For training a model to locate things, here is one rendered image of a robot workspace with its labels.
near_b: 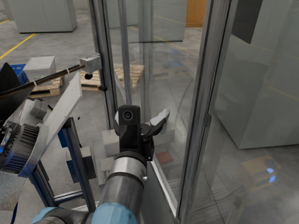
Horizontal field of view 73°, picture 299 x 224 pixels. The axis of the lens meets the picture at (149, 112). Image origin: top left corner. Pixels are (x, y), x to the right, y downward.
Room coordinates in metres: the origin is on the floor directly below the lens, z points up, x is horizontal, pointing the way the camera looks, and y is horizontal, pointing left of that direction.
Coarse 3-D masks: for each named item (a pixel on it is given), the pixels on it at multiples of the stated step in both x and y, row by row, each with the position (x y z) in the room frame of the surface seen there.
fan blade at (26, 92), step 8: (32, 88) 0.70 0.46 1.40; (8, 96) 0.60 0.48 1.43; (16, 96) 0.65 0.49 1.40; (24, 96) 0.69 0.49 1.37; (0, 104) 0.60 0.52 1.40; (8, 104) 0.64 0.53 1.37; (16, 104) 0.68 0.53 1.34; (0, 112) 0.64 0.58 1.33; (8, 112) 0.67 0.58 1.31; (0, 120) 0.67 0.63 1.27
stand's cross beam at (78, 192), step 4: (68, 192) 0.79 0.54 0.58; (72, 192) 0.79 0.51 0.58; (76, 192) 0.79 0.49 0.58; (80, 192) 0.79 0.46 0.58; (56, 196) 0.76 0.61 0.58; (60, 196) 0.76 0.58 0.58; (64, 196) 0.76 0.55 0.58; (68, 196) 0.76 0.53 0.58; (72, 196) 0.76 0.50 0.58; (76, 196) 0.77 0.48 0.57; (80, 196) 0.77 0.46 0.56; (56, 200) 0.73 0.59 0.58; (60, 200) 0.73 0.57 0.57; (64, 200) 0.74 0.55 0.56; (68, 200) 0.75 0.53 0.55; (56, 204) 0.72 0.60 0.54
